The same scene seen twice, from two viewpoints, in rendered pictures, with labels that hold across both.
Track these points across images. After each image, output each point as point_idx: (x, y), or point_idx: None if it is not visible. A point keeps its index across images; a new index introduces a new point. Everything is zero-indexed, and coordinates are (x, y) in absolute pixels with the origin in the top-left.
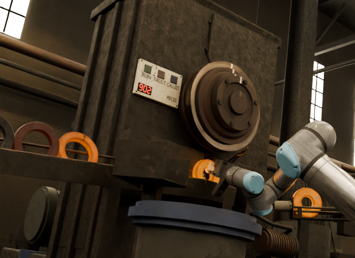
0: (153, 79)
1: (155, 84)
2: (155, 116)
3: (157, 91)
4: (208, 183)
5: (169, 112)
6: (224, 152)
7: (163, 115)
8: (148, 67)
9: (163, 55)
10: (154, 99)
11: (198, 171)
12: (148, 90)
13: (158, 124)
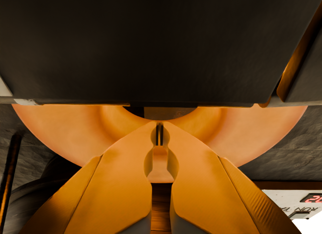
0: (290, 208)
1: (289, 204)
2: (299, 163)
3: (287, 199)
4: (233, 83)
5: (250, 174)
6: (57, 180)
7: (272, 167)
8: (298, 216)
9: None
10: (301, 191)
11: (275, 126)
12: (315, 198)
13: (296, 152)
